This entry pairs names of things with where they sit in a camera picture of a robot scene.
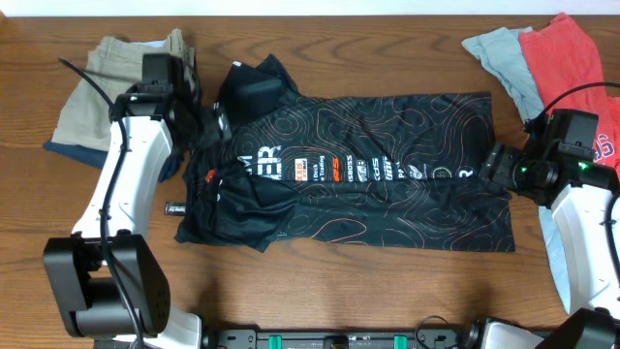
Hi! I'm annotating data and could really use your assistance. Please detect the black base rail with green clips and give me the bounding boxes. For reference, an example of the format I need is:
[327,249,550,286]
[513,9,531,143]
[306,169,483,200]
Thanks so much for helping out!
[94,314,485,349]

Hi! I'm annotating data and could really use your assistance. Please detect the folded navy blue garment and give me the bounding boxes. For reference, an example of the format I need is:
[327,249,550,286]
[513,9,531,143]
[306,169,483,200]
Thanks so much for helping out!
[43,141,184,182]

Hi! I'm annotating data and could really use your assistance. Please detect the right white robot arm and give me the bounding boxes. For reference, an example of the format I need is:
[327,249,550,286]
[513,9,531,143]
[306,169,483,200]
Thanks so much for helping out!
[470,141,619,348]

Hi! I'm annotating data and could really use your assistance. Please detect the folded khaki shorts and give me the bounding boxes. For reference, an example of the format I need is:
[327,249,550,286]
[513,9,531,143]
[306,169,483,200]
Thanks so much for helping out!
[51,29,198,151]

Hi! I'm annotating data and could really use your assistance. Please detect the red printed t-shirt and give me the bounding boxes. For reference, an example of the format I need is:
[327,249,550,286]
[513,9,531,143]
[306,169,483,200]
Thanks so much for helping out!
[519,14,619,169]

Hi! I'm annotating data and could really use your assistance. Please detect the black cycling jersey with logos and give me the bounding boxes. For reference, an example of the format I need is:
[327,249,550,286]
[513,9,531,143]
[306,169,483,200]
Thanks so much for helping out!
[175,56,515,252]

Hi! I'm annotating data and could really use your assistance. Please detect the grey t-shirt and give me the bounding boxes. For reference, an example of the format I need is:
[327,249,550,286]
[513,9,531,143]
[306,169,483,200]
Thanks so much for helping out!
[461,27,571,312]

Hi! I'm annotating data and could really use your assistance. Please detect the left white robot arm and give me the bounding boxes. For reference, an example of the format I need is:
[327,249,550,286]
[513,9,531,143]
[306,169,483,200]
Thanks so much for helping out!
[43,93,232,348]

